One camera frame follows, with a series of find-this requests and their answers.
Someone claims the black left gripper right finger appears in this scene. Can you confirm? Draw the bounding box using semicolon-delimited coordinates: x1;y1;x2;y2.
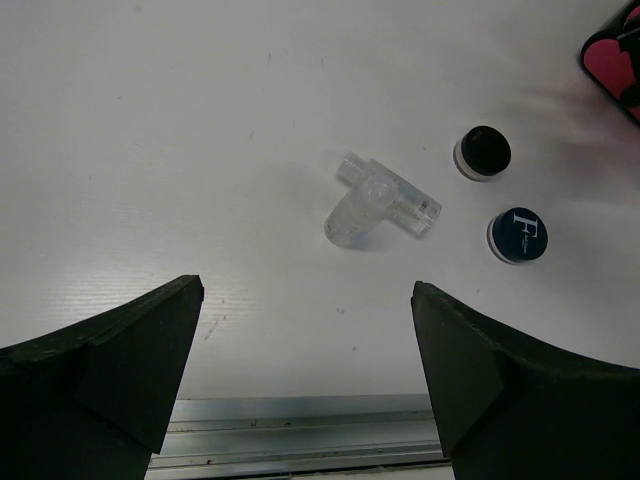
411;282;639;479

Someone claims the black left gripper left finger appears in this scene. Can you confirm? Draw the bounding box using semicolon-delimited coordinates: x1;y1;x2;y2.
1;275;205;479

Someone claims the navy round jar letter F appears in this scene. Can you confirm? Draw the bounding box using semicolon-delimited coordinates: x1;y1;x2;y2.
486;207;549;265

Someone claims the black round compact jar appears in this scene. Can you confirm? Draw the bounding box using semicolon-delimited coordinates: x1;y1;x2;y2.
453;125;512;182

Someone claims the clear lying bottle with barcode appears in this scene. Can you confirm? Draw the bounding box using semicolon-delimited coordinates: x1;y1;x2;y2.
336;152;442;238

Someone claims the small clear upright bottle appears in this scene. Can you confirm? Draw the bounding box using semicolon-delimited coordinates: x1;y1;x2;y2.
324;174;400;248

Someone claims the black drawer cabinet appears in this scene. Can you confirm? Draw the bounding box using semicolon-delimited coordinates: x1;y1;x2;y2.
579;1;639;126

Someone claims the aluminium table edge rail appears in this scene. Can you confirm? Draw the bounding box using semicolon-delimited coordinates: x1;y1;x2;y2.
146;394;448;479

